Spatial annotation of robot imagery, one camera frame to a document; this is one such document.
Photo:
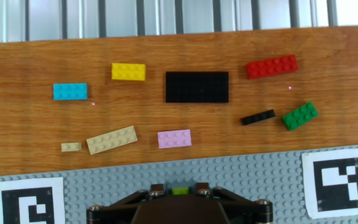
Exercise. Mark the black white fiducial marker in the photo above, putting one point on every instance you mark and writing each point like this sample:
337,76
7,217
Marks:
337,202
26,186

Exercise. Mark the grey Lego baseplate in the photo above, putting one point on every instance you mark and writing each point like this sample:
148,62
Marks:
228,174

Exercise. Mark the pink Lego brick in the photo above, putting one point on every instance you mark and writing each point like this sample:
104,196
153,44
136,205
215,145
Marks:
174,139

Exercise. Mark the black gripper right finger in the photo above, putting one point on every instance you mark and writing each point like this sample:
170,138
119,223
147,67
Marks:
247,205

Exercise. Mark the green Lego brick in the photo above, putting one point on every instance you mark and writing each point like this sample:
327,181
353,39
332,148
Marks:
300,116

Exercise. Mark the wood grain table mat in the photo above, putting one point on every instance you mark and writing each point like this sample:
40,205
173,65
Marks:
26,124

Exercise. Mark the small tan Lego piece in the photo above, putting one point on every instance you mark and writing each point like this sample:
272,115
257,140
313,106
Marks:
71,147

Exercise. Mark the narrow black Lego plate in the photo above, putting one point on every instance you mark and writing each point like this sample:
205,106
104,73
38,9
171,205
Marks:
258,117

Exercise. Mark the small lime Lego brick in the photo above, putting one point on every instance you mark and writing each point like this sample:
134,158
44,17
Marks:
180,191

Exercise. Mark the large black Lego plate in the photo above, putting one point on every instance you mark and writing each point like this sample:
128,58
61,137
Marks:
197,87

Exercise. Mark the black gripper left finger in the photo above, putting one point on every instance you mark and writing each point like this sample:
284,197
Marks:
120,203

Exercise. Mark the yellow Lego brick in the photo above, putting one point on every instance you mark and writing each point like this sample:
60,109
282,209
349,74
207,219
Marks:
128,71

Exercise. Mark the red Lego brick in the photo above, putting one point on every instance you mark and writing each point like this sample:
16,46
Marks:
272,67

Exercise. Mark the cyan Lego brick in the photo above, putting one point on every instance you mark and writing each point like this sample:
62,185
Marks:
70,91

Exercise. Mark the long tan Lego plate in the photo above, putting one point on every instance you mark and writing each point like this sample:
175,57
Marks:
112,140

